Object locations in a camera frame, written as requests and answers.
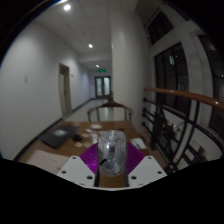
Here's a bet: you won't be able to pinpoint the white paper sheet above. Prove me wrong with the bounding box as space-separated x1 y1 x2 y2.
25 148 72 175

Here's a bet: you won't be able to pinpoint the wooden chair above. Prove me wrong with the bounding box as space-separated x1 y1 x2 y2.
86 91 134 123

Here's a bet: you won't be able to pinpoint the large dark window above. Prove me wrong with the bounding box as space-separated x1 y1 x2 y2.
146 9 224 138

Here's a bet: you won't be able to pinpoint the ceiling lights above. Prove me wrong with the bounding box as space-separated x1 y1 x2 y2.
62 2 101 70

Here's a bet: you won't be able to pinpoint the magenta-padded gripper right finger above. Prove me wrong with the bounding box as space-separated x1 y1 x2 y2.
124 142 168 188

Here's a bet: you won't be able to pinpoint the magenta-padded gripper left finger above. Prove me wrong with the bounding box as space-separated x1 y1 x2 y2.
56 142 101 188

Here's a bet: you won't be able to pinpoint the small white paper note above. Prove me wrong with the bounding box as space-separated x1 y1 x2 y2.
130 137 148 150

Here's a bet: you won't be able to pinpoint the black railing with wooden handrail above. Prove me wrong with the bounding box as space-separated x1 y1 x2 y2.
142 86 224 175

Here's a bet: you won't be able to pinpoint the glazed double door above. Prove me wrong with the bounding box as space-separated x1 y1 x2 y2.
94 75 112 100

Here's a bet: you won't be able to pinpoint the side door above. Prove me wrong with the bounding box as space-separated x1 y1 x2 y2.
58 62 73 117

